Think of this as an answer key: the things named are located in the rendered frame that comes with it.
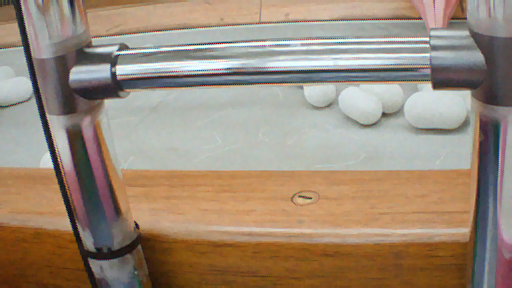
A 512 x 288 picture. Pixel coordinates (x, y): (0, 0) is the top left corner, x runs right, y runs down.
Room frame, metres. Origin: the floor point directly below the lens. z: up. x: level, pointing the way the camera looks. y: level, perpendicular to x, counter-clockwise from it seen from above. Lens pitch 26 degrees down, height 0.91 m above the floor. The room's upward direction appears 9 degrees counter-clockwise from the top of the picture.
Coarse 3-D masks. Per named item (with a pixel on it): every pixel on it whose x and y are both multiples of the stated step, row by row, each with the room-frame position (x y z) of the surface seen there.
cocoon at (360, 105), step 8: (352, 88) 0.37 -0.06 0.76; (344, 96) 0.37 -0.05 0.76; (352, 96) 0.37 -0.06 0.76; (360, 96) 0.36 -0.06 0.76; (368, 96) 0.36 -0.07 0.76; (344, 104) 0.37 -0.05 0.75; (352, 104) 0.36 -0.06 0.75; (360, 104) 0.36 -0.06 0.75; (368, 104) 0.36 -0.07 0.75; (376, 104) 0.36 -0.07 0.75; (344, 112) 0.37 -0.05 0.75; (352, 112) 0.36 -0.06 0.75; (360, 112) 0.36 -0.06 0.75; (368, 112) 0.35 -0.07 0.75; (376, 112) 0.35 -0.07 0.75; (360, 120) 0.36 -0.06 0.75; (368, 120) 0.35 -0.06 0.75; (376, 120) 0.36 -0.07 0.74
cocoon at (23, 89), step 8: (8, 80) 0.50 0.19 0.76; (16, 80) 0.50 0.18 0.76; (24, 80) 0.50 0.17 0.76; (0, 88) 0.49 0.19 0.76; (8, 88) 0.49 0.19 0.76; (16, 88) 0.49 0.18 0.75; (24, 88) 0.49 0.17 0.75; (32, 88) 0.50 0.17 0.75; (0, 96) 0.49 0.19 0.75; (8, 96) 0.49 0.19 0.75; (16, 96) 0.49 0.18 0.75; (24, 96) 0.49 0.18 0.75; (0, 104) 0.49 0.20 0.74; (8, 104) 0.49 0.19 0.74
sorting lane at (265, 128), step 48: (144, 96) 0.46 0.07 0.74; (192, 96) 0.45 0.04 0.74; (240, 96) 0.43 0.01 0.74; (288, 96) 0.42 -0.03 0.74; (336, 96) 0.41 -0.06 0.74; (0, 144) 0.42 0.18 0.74; (144, 144) 0.38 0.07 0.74; (192, 144) 0.37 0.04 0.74; (240, 144) 0.36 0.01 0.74; (288, 144) 0.35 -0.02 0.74; (336, 144) 0.34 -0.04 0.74; (384, 144) 0.33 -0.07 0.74; (432, 144) 0.32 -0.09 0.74
